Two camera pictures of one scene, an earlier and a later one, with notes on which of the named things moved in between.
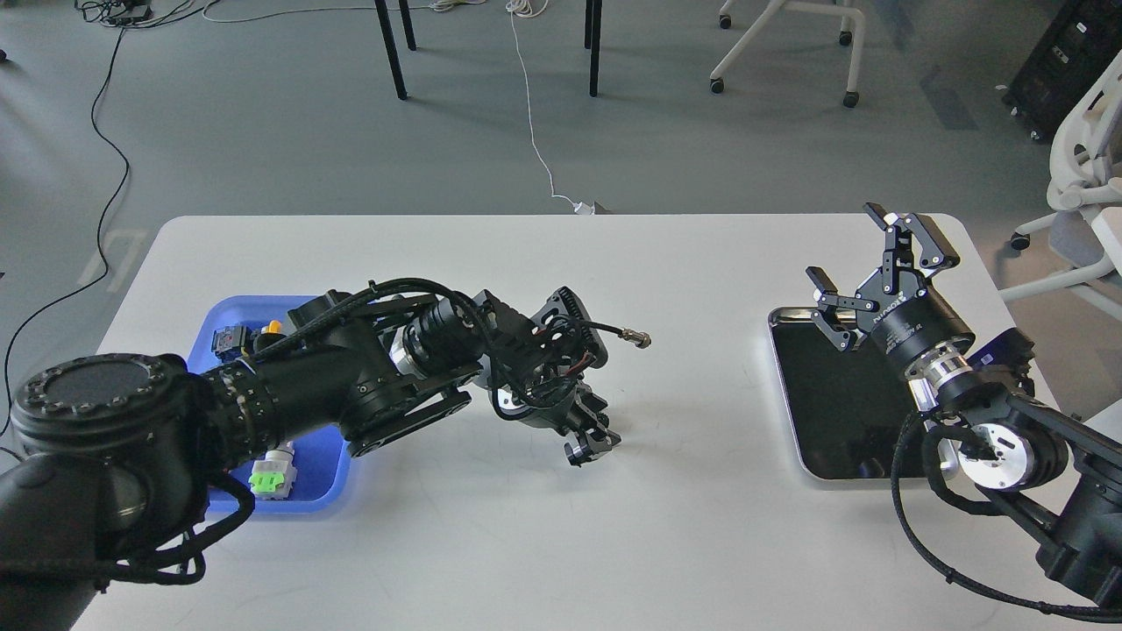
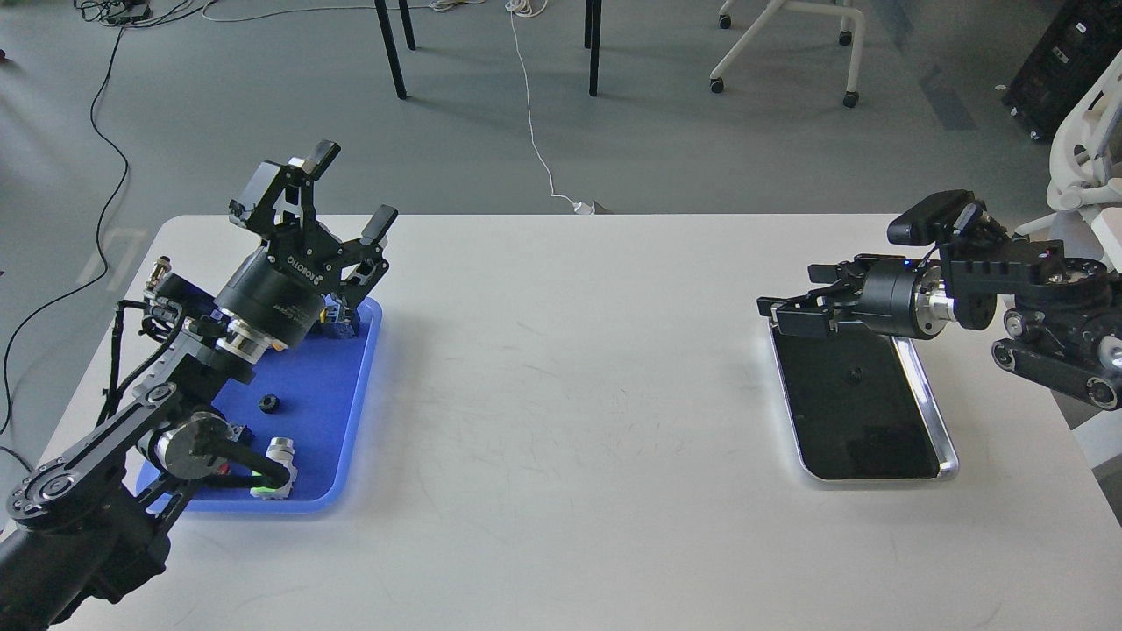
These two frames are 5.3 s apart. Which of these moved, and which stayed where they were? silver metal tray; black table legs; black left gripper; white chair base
Moved: black left gripper
Stayed: black table legs; silver metal tray; white chair base
